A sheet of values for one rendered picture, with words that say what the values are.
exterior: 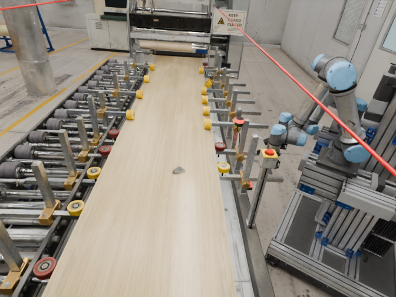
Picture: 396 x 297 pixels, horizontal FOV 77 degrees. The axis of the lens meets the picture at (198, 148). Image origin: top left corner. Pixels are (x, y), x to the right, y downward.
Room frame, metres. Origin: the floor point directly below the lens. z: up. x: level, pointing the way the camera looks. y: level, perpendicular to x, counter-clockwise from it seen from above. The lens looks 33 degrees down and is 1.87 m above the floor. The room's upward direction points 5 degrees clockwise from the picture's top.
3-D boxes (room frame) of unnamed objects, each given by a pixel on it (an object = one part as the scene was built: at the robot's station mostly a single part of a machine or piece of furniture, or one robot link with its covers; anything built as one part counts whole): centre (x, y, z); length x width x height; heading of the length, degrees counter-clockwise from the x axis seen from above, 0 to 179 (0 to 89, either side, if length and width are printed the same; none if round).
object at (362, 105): (1.71, -1.11, 1.21); 0.13 x 0.12 x 0.14; 28
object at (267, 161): (1.00, -0.34, 1.18); 0.07 x 0.07 x 0.08; 4
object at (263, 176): (1.00, -0.34, 0.93); 0.05 x 0.05 x 0.45; 4
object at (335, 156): (1.27, -0.86, 1.09); 0.15 x 0.15 x 0.10
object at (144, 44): (4.08, 0.41, 1.05); 1.43 x 0.12 x 0.12; 94
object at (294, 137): (1.23, -0.54, 1.19); 0.11 x 0.11 x 0.08; 77
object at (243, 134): (1.51, -0.31, 0.91); 0.04 x 0.04 x 0.48; 4
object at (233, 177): (1.31, -0.37, 0.81); 0.44 x 0.03 x 0.04; 94
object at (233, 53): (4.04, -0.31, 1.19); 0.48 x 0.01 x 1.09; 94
